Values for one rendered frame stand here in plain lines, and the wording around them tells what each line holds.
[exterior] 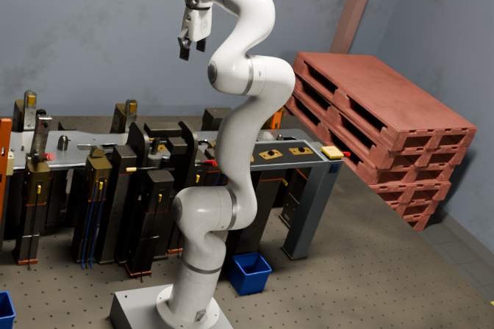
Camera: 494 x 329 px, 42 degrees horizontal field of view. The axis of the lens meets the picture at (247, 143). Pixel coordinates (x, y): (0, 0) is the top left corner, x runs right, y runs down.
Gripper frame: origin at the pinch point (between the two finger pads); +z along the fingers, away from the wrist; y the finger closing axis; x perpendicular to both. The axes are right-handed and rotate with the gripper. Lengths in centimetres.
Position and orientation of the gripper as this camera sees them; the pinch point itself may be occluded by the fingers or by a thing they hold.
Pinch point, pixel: (192, 52)
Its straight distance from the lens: 203.0
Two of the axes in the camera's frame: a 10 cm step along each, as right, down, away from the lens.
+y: 4.9, -3.9, 7.8
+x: -8.6, -3.6, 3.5
